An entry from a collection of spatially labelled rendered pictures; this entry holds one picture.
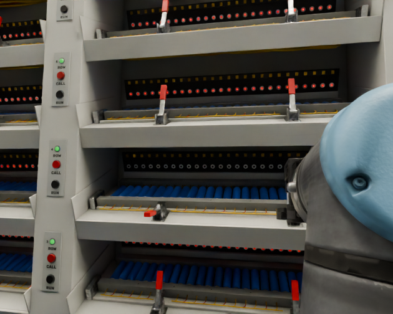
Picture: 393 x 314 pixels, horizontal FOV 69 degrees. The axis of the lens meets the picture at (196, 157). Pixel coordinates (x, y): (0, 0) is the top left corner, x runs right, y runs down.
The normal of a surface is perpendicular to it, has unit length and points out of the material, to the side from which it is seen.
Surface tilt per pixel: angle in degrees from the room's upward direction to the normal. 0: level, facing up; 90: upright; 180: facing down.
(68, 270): 90
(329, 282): 79
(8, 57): 111
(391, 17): 90
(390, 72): 90
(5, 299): 21
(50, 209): 90
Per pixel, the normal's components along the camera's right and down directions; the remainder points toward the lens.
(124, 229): -0.17, 0.29
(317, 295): -0.94, -0.21
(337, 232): -0.84, -0.25
